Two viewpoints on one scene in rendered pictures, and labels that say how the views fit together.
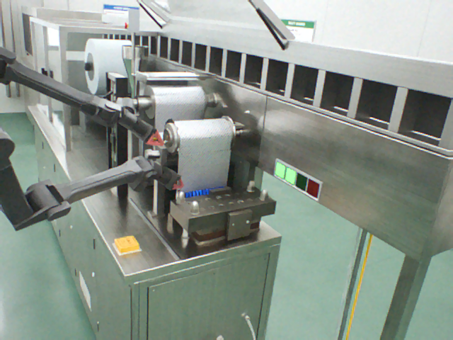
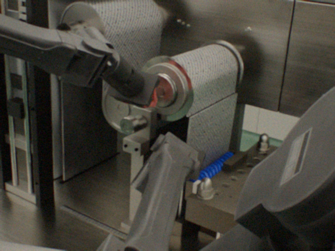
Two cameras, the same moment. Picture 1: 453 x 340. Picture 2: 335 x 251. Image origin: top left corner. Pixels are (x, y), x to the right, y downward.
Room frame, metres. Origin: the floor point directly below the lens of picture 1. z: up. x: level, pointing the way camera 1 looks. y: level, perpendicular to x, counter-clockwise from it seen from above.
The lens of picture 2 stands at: (0.55, 0.64, 1.58)
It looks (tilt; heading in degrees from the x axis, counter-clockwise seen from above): 22 degrees down; 335
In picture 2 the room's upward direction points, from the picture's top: 4 degrees clockwise
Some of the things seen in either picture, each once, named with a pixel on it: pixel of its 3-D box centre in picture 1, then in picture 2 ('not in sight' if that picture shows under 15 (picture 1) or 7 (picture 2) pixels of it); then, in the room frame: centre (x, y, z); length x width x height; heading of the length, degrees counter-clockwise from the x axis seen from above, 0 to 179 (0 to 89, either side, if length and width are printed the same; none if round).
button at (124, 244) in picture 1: (127, 244); not in sight; (1.23, 0.33, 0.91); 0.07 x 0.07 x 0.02; 33
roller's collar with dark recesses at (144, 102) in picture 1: (143, 103); (73, 35); (1.69, 0.38, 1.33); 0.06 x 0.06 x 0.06; 33
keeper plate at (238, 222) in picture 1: (238, 224); not in sight; (1.36, -0.08, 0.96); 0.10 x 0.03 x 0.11; 123
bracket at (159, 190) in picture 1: (156, 182); (137, 170); (1.50, 0.27, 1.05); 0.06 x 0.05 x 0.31; 123
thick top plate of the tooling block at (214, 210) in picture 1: (224, 207); (254, 185); (1.43, -0.01, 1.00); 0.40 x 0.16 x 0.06; 123
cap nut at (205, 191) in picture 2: (180, 197); (206, 187); (1.38, 0.16, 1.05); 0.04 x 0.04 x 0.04
